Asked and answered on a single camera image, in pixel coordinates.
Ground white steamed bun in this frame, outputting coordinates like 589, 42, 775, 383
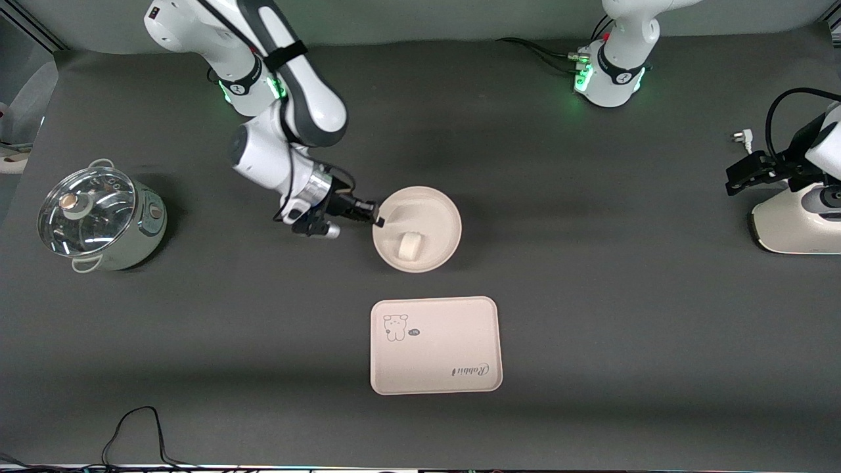
397, 231, 425, 261

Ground thin black cable loop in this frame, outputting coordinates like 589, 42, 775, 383
101, 405, 201, 471

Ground dark grey table mat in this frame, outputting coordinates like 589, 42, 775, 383
0, 25, 841, 471

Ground cream tray with rabbit print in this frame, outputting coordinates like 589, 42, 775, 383
370, 296, 503, 395

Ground translucent plastic sheet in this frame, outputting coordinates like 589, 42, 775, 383
0, 59, 60, 173

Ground black frame rail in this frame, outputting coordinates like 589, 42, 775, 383
12, 0, 68, 52

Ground round cream plate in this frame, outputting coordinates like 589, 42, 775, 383
371, 185, 463, 274

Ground glass pot lid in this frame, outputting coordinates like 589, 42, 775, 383
37, 166, 137, 258

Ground pale green electric pot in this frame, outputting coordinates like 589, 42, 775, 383
37, 158, 168, 273

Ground black left arm base cables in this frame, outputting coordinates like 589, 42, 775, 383
495, 13, 615, 74

